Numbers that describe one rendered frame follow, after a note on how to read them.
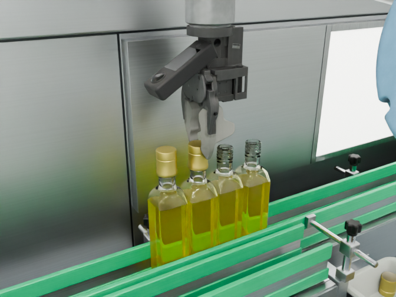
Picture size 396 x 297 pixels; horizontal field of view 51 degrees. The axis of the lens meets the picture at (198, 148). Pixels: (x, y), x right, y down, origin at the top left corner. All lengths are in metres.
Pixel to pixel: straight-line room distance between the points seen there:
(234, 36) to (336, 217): 0.49
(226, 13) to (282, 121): 0.41
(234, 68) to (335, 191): 0.50
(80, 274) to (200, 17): 0.47
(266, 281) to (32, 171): 0.45
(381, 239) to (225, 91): 0.61
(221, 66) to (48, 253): 0.49
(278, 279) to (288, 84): 0.43
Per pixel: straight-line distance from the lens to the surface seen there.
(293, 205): 0.97
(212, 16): 0.63
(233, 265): 0.79
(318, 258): 0.82
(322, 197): 1.03
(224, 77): 0.65
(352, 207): 1.00
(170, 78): 0.61
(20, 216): 0.82
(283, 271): 0.77
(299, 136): 1.03
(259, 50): 0.89
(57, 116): 0.76
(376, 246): 1.12
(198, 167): 0.70
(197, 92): 0.66
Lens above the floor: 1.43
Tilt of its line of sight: 23 degrees down
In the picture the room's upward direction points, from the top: straight up
